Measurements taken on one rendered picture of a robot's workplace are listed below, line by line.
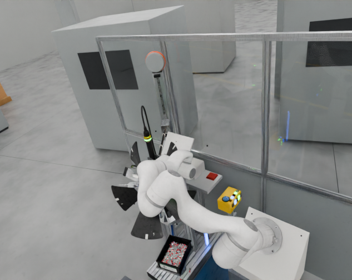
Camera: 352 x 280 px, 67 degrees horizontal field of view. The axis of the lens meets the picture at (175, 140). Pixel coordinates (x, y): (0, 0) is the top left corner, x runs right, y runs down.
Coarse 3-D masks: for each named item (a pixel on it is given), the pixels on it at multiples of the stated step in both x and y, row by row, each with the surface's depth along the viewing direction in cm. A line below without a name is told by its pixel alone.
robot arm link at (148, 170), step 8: (152, 160) 127; (144, 168) 118; (152, 168) 119; (160, 168) 126; (144, 176) 116; (152, 176) 118; (144, 184) 115; (144, 192) 114; (144, 200) 110; (144, 208) 110; (152, 208) 109; (160, 208) 110; (152, 216) 111
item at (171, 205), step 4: (188, 192) 176; (192, 192) 174; (192, 196) 172; (172, 200) 174; (168, 204) 173; (172, 204) 172; (176, 204) 171; (168, 208) 171; (172, 208) 170; (176, 208) 169; (172, 212) 169; (176, 212) 168; (176, 216) 167; (176, 220) 166
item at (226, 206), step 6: (228, 192) 189; (234, 192) 188; (240, 192) 188; (222, 198) 184; (234, 198) 183; (240, 198) 191; (222, 204) 183; (228, 204) 180; (234, 204) 185; (222, 210) 186; (228, 210) 182
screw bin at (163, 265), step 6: (168, 240) 188; (174, 240) 190; (180, 240) 187; (186, 240) 184; (168, 246) 189; (162, 252) 180; (186, 252) 177; (162, 258) 181; (186, 258) 178; (162, 264) 173; (168, 264) 170; (180, 264) 168; (174, 270) 171; (180, 270) 170
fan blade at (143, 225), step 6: (138, 216) 185; (144, 216) 185; (156, 216) 186; (138, 222) 185; (144, 222) 184; (150, 222) 185; (156, 222) 185; (132, 228) 185; (138, 228) 184; (144, 228) 184; (150, 228) 184; (156, 228) 184; (132, 234) 185; (138, 234) 184; (144, 234) 183; (150, 234) 183; (156, 234) 183; (162, 234) 183
